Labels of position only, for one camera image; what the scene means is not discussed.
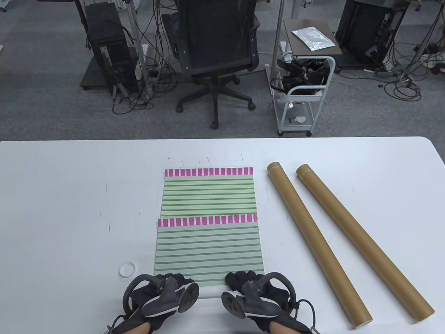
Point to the person's left forearm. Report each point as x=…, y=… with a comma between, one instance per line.
x=140, y=328

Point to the brown cardboard mailing tube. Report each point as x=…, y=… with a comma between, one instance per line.
x=354, y=226
x=306, y=226

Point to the green striped mouse pad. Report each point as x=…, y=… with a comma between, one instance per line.
x=208, y=250
x=208, y=195

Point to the grey hand tracker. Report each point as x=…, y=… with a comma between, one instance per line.
x=233, y=305
x=161, y=301

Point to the dark grey floor plate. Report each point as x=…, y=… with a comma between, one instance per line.
x=92, y=74

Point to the brown side table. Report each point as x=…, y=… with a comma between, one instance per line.
x=295, y=45

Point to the white plastic tube cap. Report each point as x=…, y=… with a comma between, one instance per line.
x=127, y=269

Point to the black computer tower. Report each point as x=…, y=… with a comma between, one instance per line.
x=107, y=41
x=365, y=31

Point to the black headset gear pile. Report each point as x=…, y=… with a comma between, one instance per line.
x=295, y=74

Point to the white crumpled paper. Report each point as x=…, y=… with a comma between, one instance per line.
x=300, y=120

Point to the person's right hand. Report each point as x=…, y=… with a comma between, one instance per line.
x=240, y=278

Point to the white rolling cart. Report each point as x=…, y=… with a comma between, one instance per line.
x=306, y=98

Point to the black office chair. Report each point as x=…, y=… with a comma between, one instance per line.
x=215, y=34

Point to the white power strip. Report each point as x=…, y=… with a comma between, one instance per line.
x=434, y=60

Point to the silver plastic bag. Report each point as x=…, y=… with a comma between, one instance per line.
x=313, y=38

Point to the person's left hand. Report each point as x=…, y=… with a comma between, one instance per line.
x=158, y=323

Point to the silver metal frame post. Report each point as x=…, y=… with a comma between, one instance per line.
x=278, y=21
x=134, y=24

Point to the person's right forearm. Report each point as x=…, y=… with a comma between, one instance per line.
x=281, y=328

